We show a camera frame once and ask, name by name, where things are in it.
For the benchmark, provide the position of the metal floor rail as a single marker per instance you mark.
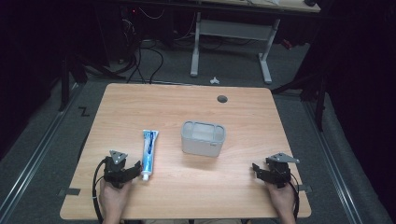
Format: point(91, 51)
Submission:
point(334, 165)
point(34, 155)

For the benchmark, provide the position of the grey tape strip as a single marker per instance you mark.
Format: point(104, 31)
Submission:
point(306, 188)
point(71, 192)

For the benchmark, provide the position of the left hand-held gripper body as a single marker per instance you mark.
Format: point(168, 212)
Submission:
point(115, 166)

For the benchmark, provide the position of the small white floor object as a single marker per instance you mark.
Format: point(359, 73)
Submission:
point(214, 81)

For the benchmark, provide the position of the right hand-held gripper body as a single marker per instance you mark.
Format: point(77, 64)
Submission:
point(280, 171)

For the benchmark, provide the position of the blue and white toothpaste tube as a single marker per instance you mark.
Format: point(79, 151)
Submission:
point(148, 152)

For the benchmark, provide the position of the black zigzag floor tape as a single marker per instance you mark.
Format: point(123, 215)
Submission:
point(83, 111)

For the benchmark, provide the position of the wooden desk with grey legs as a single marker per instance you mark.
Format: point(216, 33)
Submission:
point(233, 30)

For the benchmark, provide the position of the grey compartment storage box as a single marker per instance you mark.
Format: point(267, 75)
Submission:
point(202, 143)

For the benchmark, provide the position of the black metal stand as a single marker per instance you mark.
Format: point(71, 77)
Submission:
point(320, 99)
point(64, 84)

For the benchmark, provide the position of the person's right hand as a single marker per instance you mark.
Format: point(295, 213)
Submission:
point(281, 199)

